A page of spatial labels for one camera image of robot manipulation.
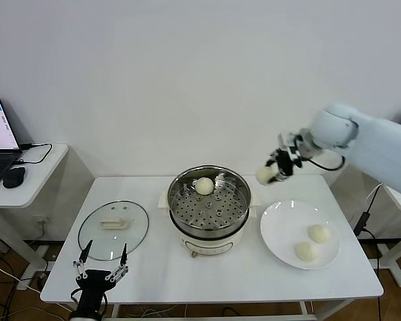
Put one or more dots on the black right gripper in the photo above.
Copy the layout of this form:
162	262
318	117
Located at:
290	164

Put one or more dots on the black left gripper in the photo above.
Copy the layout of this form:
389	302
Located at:
95	279

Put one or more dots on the white round plate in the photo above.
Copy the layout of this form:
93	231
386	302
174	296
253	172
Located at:
284	227

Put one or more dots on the black power adapter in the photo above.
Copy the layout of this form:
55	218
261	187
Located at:
361	222

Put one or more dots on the white floor power strip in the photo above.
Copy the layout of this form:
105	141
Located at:
46	254

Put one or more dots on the white steamed baozi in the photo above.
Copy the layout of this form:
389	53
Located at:
319	233
306	250
263	175
204	186

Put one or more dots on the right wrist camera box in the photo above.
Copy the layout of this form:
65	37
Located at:
292	143

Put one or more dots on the black computer mouse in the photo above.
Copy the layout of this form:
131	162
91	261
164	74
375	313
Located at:
14	177

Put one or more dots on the white electric cooker pot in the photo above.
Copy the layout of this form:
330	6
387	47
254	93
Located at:
214	244

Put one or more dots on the stainless steel steamer basket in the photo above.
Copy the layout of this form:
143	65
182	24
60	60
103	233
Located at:
194	220

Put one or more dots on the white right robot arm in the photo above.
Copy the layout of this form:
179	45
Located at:
371	143

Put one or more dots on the open laptop white screen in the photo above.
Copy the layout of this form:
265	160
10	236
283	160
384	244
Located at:
0	127

